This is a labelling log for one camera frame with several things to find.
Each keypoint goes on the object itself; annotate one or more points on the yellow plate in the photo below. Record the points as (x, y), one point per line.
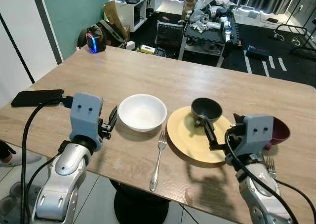
(187, 137)

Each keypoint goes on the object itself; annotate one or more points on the white bowl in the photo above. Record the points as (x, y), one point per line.
(142, 113)

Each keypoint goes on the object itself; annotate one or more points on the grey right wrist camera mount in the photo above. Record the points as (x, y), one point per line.
(256, 132)

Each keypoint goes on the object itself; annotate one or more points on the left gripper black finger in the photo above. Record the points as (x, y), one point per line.
(112, 119)

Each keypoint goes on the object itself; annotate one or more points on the dark grey bowl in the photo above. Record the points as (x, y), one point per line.
(207, 107)

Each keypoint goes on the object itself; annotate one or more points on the maroon bowl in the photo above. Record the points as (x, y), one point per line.
(280, 131)

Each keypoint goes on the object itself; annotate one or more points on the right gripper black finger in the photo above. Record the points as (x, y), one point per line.
(239, 120)
(211, 135)

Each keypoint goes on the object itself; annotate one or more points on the brown cardboard box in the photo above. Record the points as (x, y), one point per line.
(114, 17)

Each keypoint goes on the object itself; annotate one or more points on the black speaker with blue light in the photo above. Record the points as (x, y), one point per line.
(94, 39)

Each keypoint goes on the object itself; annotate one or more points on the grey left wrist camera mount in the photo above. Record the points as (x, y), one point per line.
(85, 115)

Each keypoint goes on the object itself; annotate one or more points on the black crate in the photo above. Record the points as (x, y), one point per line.
(169, 35)

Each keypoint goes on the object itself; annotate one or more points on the grey shoe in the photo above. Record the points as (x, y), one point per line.
(12, 202)

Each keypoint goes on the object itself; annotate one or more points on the black metal frame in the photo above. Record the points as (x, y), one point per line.
(296, 27)

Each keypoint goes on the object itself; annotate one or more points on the silver metal fork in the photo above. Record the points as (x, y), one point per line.
(158, 160)
(270, 166)

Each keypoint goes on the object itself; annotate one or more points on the grey cart with robot parts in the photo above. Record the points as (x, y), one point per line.
(210, 26)

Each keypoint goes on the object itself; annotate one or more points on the white open shelf unit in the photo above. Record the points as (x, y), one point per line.
(140, 9)

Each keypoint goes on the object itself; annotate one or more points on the small yellow device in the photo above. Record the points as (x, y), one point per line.
(147, 49)

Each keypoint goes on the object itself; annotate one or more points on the dark blue flat box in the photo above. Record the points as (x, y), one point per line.
(256, 51)

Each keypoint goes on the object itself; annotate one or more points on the white shoe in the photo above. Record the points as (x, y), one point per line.
(22, 158)

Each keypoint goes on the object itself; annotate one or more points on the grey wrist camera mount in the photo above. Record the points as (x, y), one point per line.
(256, 132)
(85, 115)

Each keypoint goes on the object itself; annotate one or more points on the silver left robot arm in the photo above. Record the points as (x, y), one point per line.
(64, 179)

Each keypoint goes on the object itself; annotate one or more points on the black smartphone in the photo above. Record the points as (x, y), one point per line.
(37, 97)

